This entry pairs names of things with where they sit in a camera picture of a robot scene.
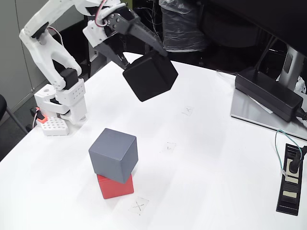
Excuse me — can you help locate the black power strip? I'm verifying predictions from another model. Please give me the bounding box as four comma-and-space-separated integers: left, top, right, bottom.
275, 143, 307, 216

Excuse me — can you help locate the orange clamp piece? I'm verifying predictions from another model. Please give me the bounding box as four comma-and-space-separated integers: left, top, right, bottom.
30, 107, 47, 124

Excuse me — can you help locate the black monitor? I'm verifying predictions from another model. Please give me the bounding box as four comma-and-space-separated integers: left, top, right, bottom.
203, 0, 307, 58

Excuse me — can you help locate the crumpled white plastic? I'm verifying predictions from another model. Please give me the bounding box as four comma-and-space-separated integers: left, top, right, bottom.
296, 75, 307, 94

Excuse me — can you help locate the black power adapter brick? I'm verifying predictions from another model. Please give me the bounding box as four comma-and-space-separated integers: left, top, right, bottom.
234, 69, 304, 123

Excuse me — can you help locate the silver monitor stand neck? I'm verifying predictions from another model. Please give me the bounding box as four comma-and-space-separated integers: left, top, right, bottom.
275, 44, 307, 91

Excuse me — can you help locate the red cube block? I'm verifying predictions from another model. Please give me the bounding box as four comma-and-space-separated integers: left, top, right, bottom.
96, 173, 134, 199

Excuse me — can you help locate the black cube block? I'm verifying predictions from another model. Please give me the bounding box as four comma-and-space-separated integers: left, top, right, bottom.
122, 51, 179, 103

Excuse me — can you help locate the black adapter cable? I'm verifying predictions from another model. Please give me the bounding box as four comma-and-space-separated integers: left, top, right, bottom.
294, 106, 307, 124

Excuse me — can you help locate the grey metal cabinet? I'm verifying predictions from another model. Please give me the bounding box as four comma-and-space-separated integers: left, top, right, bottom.
0, 0, 85, 120

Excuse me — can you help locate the silver monitor base plate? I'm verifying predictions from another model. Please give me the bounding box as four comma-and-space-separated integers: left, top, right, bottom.
230, 88, 307, 141

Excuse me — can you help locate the green wire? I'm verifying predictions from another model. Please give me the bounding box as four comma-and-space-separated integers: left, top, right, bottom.
274, 129, 303, 177

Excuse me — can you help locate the plastic wrapped bin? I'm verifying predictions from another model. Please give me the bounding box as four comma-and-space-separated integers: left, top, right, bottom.
158, 0, 209, 52

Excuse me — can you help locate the grey cube block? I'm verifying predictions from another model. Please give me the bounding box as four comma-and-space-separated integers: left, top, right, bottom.
88, 128, 139, 184

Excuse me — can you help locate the black chair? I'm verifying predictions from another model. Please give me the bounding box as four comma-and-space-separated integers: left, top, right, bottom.
0, 93, 29, 135

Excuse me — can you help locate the white paper sheet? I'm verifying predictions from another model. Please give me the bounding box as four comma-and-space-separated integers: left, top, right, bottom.
248, 95, 274, 114

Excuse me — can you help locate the red white black arm cable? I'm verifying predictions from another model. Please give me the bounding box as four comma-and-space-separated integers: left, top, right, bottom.
47, 0, 120, 46

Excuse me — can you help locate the white perforated table clamp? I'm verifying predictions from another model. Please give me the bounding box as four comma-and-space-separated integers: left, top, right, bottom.
35, 116, 71, 137

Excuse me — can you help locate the black power plug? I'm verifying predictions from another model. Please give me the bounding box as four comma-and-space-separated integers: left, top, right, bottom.
286, 145, 307, 174

